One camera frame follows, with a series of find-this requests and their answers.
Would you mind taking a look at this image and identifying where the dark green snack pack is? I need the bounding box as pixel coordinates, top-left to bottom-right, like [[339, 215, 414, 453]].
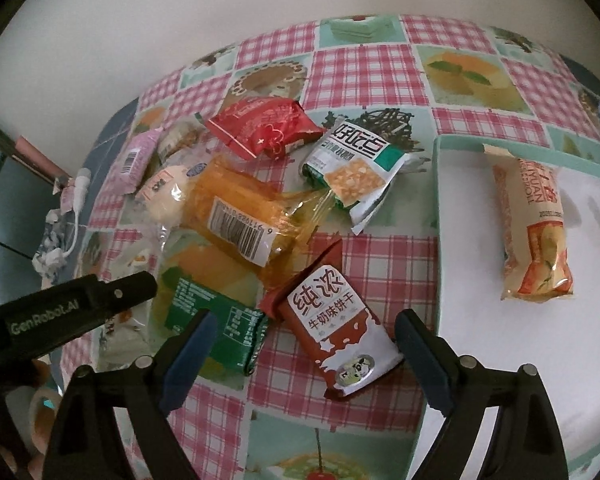
[[152, 266, 270, 376]]

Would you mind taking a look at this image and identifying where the beige swiss roll snack pack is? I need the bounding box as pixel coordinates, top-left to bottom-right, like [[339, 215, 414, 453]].
[[483, 144, 573, 302]]

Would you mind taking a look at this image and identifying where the clear pack with white bun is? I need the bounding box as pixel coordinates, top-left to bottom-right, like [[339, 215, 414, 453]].
[[135, 156, 211, 240]]

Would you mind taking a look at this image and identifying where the dark red milk biscuit pack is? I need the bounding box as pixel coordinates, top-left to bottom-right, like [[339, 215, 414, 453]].
[[259, 236, 403, 400]]

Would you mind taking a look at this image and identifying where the pink snack pack with barcode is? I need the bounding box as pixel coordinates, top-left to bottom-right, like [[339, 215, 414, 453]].
[[110, 127, 163, 196]]

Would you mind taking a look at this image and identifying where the orange bread pack with barcode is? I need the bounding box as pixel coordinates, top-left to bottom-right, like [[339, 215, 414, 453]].
[[181, 156, 336, 289]]

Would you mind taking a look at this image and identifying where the green white cracker pack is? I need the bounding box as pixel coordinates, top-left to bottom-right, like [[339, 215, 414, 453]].
[[300, 117, 428, 235]]

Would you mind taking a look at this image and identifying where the crumpled blue white wrapper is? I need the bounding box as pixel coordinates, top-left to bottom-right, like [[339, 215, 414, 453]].
[[32, 209, 66, 282]]

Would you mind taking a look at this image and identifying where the white tray with green rim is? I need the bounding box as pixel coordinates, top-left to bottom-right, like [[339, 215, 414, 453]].
[[434, 136, 600, 479]]

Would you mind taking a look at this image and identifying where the small pink sachet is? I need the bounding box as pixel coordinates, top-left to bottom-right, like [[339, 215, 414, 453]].
[[53, 177, 76, 214]]

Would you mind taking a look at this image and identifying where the red snack pack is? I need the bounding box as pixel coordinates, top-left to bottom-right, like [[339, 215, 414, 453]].
[[206, 96, 325, 160]]

